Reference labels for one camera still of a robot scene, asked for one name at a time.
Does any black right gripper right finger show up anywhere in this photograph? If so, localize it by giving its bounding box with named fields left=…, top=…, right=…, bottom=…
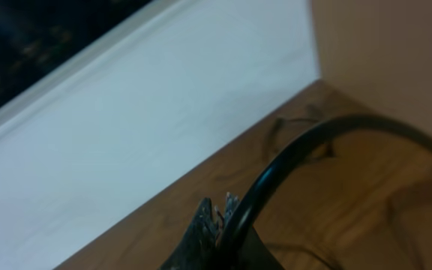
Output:
left=217, top=192, right=284, bottom=270

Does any black USB cable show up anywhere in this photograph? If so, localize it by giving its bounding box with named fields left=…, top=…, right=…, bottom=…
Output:
left=215, top=114, right=432, bottom=260

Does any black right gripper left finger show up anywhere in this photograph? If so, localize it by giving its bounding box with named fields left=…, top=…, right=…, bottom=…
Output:
left=159, top=197, right=220, bottom=270

